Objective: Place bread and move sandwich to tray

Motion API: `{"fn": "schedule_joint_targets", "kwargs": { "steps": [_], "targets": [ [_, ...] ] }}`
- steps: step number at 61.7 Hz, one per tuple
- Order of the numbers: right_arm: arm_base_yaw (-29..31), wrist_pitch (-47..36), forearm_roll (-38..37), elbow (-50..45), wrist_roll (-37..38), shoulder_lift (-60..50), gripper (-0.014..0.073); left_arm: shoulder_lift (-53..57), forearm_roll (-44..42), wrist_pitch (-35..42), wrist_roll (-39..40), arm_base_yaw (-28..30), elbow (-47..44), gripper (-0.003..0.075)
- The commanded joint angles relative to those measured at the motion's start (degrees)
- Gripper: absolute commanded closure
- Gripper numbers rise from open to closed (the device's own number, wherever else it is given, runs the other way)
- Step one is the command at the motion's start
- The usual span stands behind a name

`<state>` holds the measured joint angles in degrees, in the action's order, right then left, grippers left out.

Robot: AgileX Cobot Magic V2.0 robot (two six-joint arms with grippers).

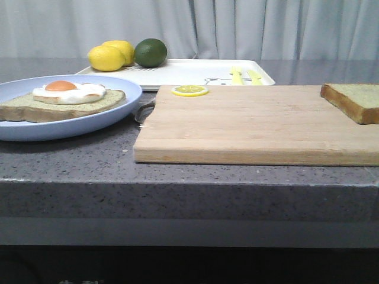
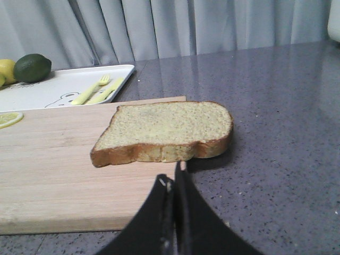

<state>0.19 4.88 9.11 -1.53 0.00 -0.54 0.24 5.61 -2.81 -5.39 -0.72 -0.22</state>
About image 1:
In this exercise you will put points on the green lime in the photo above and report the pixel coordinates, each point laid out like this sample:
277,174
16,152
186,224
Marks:
150,52

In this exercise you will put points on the bread slice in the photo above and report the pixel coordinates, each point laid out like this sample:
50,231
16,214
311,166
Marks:
358,101
25,108

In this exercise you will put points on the lemon slice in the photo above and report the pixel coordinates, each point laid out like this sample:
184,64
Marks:
189,90

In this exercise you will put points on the cream bear tray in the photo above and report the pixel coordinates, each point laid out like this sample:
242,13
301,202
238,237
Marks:
187,72

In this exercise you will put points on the front yellow lemon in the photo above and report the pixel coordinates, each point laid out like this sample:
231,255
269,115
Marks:
106,58

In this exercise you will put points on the yellow lemon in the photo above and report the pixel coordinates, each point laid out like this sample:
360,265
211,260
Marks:
126,49
106,58

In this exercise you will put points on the yellow plastic knife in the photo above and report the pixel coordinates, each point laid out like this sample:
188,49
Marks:
255,77

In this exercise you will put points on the metal cutting board handle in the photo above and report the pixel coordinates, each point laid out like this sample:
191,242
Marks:
144,111

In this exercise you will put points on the wooden cutting board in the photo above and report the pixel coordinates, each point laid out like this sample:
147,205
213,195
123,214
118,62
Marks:
257,125

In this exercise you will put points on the yellow plastic fork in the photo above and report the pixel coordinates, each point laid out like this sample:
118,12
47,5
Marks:
236,73

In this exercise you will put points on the light blue round plate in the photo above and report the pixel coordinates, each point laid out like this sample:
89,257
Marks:
29,131

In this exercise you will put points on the rear yellow lemon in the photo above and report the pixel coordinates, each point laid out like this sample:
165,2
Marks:
126,49

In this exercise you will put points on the grey curtain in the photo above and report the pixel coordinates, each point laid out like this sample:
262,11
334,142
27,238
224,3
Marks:
267,30

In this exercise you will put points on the fried egg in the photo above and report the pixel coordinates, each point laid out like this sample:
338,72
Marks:
62,92

